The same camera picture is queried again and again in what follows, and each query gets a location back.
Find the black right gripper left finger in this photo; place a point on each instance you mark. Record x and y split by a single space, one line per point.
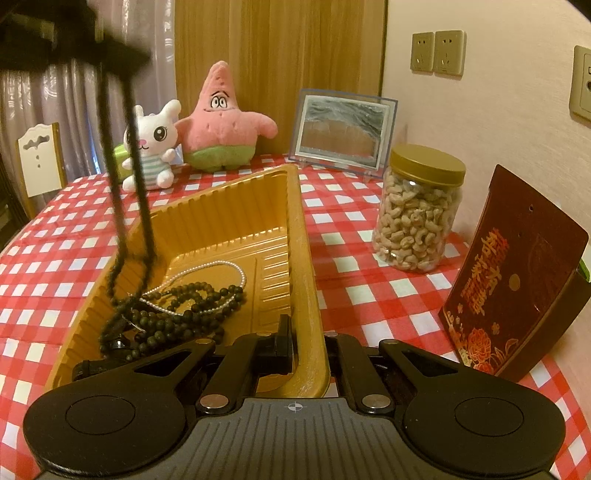
241 365

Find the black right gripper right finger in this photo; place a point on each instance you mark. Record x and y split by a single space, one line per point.
357 378

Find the yellow plastic tray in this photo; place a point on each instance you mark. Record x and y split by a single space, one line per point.
229 261

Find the grey sheer curtain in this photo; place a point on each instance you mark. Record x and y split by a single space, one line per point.
66 94

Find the white wooden chair back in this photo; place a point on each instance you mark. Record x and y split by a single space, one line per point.
41 160

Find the white bunny plush toy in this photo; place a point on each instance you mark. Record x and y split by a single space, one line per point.
157 139

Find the dark red gift bag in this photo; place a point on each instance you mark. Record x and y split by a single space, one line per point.
522 283

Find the cashew jar with gold lid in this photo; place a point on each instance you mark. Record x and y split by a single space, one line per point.
421 195

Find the pink starfish plush toy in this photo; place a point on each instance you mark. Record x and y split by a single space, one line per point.
217 135

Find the red white checkered tablecloth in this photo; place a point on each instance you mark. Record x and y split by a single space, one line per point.
48 270

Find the wooden wardrobe panel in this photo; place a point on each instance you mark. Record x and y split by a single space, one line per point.
276 48

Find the sand art picture frame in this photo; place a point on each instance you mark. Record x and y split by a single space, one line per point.
342 130

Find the wall power socket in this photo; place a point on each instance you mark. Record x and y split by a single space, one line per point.
580 102

